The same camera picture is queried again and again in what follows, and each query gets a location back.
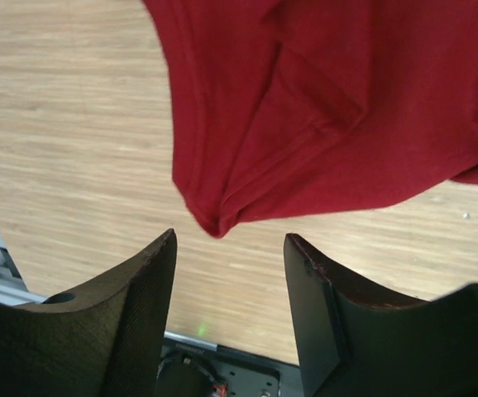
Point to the red t shirt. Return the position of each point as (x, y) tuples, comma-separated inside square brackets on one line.
[(289, 108)]

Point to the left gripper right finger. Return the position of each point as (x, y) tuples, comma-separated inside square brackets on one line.
[(355, 337)]

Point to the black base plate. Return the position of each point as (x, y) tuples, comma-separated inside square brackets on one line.
[(194, 367)]

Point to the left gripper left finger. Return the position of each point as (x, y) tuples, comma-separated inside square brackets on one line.
[(100, 338)]

